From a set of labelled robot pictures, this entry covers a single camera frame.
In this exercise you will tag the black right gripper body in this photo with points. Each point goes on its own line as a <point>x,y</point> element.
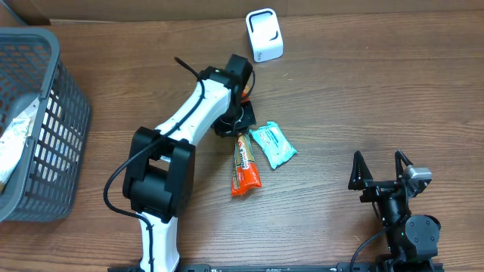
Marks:
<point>377,190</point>

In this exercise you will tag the grey plastic basket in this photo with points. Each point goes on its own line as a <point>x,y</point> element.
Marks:
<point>43,186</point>

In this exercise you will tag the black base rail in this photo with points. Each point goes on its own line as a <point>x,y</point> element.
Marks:
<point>340,267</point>

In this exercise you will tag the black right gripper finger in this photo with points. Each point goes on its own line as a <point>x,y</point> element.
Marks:
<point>400,160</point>
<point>360,176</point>

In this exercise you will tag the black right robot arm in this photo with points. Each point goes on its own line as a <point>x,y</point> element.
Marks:
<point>411,239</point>

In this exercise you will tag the teal wet wipes packet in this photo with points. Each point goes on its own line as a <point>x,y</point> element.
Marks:
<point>274,144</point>

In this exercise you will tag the clear pouch of brown powder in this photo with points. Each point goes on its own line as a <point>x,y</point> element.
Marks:
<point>13,140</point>

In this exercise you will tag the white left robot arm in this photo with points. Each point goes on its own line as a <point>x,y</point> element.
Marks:
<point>160,169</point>

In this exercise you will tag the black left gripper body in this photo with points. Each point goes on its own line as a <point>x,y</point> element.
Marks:
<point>239,122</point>

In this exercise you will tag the white barcode scanner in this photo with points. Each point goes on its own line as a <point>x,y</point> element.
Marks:
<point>265,35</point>

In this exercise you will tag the orange spaghetti packet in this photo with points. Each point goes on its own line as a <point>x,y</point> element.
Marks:
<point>245,174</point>

